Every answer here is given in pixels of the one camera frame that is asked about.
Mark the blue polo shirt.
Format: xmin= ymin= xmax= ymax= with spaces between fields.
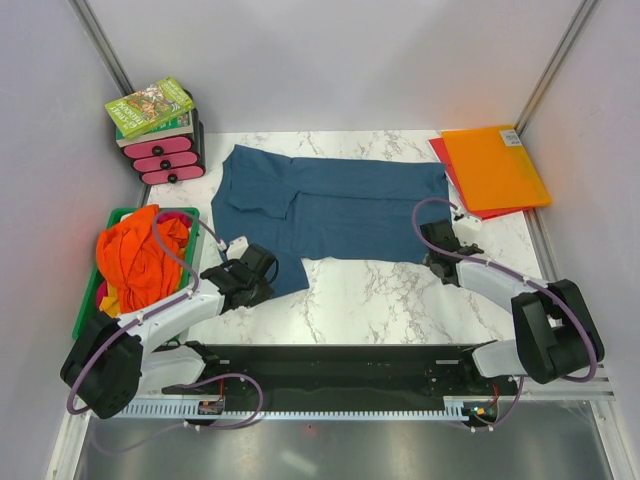
xmin=211 ymin=145 xmax=451 ymax=297

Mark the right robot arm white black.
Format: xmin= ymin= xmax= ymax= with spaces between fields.
xmin=416 ymin=220 xmax=605 ymax=394

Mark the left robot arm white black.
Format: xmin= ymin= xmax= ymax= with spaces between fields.
xmin=60 ymin=244 xmax=279 ymax=419

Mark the orange plastic folder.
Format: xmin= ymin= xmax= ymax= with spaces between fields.
xmin=441 ymin=125 xmax=552 ymax=211

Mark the red plastic folder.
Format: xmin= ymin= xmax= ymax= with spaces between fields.
xmin=429 ymin=137 xmax=524 ymax=221

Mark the orange shirt in bin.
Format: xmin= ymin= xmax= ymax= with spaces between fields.
xmin=96 ymin=205 xmax=192 ymax=314

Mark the yellow shirt in bin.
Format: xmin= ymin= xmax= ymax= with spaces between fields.
xmin=96 ymin=282 xmax=121 ymax=318

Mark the black pink drawer organizer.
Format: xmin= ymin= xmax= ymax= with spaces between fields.
xmin=119 ymin=108 xmax=206 ymax=185

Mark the dark green book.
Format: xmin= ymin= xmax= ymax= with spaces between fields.
xmin=115 ymin=109 xmax=198 ymax=148

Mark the light green book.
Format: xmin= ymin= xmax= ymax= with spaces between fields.
xmin=105 ymin=76 xmax=195 ymax=140

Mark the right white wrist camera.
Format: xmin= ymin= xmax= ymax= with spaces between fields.
xmin=452 ymin=211 xmax=482 ymax=246

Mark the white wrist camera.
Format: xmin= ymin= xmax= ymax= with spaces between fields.
xmin=452 ymin=211 xmax=482 ymax=246
xmin=217 ymin=236 xmax=249 ymax=261

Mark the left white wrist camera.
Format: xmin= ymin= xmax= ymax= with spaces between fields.
xmin=217 ymin=236 xmax=249 ymax=261

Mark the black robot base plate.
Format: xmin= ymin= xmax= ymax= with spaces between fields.
xmin=151 ymin=341 xmax=521 ymax=412

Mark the grey slotted cable duct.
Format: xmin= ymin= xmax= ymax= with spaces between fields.
xmin=115 ymin=396 xmax=484 ymax=421

